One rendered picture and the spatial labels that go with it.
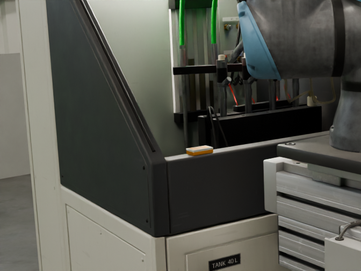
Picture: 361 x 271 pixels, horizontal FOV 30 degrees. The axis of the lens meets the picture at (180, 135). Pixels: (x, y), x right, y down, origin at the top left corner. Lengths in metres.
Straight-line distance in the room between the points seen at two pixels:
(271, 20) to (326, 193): 0.28
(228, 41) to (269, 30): 1.12
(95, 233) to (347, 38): 0.96
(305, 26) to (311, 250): 0.37
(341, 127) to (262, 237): 0.60
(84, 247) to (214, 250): 0.46
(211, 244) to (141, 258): 0.16
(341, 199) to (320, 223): 0.07
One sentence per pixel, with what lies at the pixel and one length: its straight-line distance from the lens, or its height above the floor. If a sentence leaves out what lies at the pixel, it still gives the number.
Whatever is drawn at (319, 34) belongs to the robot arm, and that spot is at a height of 1.21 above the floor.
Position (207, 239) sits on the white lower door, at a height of 0.76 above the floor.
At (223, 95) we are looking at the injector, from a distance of 1.74.
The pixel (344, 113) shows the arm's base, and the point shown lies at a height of 1.09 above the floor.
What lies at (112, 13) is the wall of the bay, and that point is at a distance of 1.90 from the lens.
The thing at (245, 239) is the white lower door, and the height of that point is 0.74.
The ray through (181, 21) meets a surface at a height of 1.23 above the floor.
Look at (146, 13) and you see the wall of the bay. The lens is 1.95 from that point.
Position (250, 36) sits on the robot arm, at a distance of 0.97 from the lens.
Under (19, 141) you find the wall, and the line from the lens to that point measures 5.67.
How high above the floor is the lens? 1.25
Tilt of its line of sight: 10 degrees down
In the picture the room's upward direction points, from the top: 3 degrees counter-clockwise
